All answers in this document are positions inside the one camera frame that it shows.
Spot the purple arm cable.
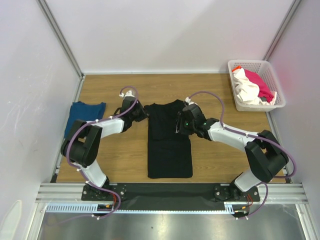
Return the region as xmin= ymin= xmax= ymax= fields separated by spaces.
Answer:
xmin=187 ymin=91 xmax=298 ymax=221
xmin=66 ymin=85 xmax=140 ymax=221

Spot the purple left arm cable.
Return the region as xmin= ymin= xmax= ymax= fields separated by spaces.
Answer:
xmin=66 ymin=85 xmax=140 ymax=221

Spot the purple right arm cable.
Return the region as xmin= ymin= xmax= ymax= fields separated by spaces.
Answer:
xmin=187 ymin=91 xmax=298 ymax=221

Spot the folded blue t shirt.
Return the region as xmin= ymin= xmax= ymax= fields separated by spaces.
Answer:
xmin=63 ymin=101 xmax=107 ymax=139

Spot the right aluminium corner post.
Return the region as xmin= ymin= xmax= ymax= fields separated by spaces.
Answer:
xmin=263 ymin=0 xmax=303 ymax=61

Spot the aluminium frame rail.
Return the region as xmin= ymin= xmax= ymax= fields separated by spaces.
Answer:
xmin=35 ymin=183 xmax=309 ymax=220

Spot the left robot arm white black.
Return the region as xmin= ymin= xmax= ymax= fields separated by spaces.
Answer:
xmin=60 ymin=96 xmax=149 ymax=200

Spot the black t shirt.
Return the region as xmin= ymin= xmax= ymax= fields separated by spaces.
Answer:
xmin=144 ymin=99 xmax=193 ymax=179

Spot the pink t shirt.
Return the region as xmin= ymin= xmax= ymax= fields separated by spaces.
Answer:
xmin=244 ymin=69 xmax=274 ymax=103

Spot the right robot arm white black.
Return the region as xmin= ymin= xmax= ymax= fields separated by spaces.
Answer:
xmin=176 ymin=103 xmax=289 ymax=201

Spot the aluminium corner post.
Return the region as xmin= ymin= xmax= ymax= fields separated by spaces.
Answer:
xmin=263 ymin=0 xmax=303 ymax=61
xmin=36 ymin=0 xmax=84 ymax=79

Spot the left aluminium corner post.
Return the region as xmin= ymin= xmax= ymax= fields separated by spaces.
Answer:
xmin=36 ymin=0 xmax=84 ymax=79

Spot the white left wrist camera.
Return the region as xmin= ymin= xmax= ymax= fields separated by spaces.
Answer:
xmin=119 ymin=89 xmax=137 ymax=100

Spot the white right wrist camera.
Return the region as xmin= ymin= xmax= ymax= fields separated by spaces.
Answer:
xmin=184 ymin=97 xmax=194 ymax=106

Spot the orange garment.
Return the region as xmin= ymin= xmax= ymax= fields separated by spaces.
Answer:
xmin=232 ymin=65 xmax=242 ymax=72

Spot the white plastic basket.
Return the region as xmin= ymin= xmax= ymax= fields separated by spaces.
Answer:
xmin=227 ymin=59 xmax=286 ymax=112

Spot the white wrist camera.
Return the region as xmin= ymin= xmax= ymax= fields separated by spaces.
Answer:
xmin=184 ymin=97 xmax=194 ymax=106
xmin=119 ymin=89 xmax=137 ymax=100

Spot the cream white t shirt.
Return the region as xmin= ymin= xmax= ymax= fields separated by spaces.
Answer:
xmin=232 ymin=67 xmax=277 ymax=106

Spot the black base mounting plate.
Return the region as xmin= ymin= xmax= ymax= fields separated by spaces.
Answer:
xmin=81 ymin=182 xmax=261 ymax=212

